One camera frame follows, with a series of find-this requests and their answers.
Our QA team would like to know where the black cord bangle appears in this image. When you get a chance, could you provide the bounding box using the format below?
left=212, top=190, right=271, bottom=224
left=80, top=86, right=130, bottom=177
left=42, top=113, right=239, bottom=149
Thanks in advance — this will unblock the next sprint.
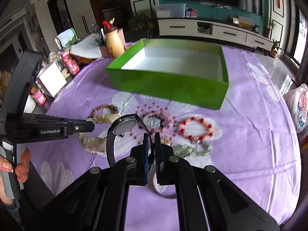
left=152, top=173, right=177, bottom=199

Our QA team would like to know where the green jade chain bracelet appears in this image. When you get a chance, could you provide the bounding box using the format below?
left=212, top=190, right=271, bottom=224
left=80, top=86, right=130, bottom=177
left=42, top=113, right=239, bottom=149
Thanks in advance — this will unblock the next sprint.
left=172, top=140, right=214, bottom=158

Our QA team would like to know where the cream plastic wristwatch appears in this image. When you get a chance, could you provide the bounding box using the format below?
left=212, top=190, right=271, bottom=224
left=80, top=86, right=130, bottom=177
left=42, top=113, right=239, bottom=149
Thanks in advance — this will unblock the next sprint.
left=79, top=114, right=121, bottom=154

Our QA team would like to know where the red and pink bead bracelet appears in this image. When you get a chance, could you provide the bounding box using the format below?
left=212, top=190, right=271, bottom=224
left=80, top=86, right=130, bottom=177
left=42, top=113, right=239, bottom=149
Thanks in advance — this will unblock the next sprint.
left=179, top=116, right=215, bottom=142

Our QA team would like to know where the black wristwatch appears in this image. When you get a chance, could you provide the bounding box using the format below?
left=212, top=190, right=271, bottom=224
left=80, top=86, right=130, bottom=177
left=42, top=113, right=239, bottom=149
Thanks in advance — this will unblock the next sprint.
left=105, top=113, right=154, bottom=167

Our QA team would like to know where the pink crystal bead bracelet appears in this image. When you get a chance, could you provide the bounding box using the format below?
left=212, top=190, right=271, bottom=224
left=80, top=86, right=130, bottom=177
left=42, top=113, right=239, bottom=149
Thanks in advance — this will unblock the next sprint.
left=141, top=110, right=178, bottom=138

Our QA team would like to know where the brown wooden bead bracelet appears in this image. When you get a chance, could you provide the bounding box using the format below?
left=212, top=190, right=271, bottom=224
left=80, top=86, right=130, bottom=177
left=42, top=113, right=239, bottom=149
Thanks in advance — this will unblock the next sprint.
left=90, top=104, right=119, bottom=117

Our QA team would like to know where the person's left hand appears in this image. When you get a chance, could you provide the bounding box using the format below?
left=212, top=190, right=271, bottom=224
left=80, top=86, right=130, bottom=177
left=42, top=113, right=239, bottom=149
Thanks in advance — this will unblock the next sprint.
left=0, top=147, right=32, bottom=206

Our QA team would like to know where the purple floral tablecloth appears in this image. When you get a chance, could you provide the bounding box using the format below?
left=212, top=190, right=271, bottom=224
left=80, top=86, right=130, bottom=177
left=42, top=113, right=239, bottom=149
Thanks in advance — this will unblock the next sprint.
left=28, top=46, right=301, bottom=230

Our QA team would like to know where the white paper sheet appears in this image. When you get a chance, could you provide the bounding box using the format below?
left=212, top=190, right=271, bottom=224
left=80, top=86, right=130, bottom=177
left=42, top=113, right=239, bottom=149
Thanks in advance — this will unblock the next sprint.
left=70, top=35, right=102, bottom=59

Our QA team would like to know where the green cardboard box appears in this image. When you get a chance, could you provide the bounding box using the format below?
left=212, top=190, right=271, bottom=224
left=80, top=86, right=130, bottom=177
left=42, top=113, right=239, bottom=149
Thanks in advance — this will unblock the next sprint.
left=106, top=39, right=229, bottom=110

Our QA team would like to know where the yellow bear bottle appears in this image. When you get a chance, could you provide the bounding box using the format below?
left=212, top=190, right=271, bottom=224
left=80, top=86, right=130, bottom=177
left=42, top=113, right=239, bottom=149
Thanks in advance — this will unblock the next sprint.
left=105, top=27, right=125, bottom=59

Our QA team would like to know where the white plastic shopping bag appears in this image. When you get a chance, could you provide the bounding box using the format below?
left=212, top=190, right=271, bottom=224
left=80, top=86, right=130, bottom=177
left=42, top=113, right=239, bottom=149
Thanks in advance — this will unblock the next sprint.
left=283, top=84, right=307, bottom=134

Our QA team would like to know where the potted green plant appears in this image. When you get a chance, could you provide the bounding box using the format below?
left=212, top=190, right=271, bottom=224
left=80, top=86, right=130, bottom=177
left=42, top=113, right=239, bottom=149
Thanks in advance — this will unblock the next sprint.
left=127, top=13, right=158, bottom=42

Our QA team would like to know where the white TV cabinet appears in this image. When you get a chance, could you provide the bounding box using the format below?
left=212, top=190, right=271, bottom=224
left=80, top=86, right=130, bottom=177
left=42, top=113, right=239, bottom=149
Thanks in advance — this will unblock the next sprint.
left=158, top=18, right=273, bottom=51

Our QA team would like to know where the clear plastic storage bin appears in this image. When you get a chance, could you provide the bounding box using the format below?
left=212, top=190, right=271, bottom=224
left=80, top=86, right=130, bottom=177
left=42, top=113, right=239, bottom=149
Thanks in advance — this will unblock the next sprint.
left=154, top=3, right=186, bottom=18

